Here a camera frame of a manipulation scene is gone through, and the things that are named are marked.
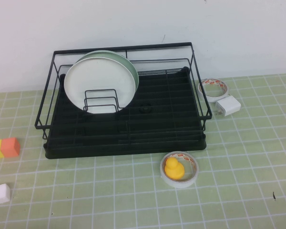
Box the white plate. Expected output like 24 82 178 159
63 56 136 115

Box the pale green plate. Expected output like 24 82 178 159
80 50 141 105

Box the yellow rubber duck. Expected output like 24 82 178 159
164 157 185 180

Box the white tape roll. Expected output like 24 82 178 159
160 151 200 189
197 77 230 104

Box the white charger adapter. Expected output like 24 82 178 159
213 95 242 117

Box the green checked tablecloth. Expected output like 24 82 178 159
0 73 286 229

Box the orange block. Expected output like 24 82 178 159
0 137 21 158

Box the white cube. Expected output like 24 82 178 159
0 184 11 205

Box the black wire rack tray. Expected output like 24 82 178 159
43 66 208 160

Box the black wire dish rack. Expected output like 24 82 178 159
34 42 213 141

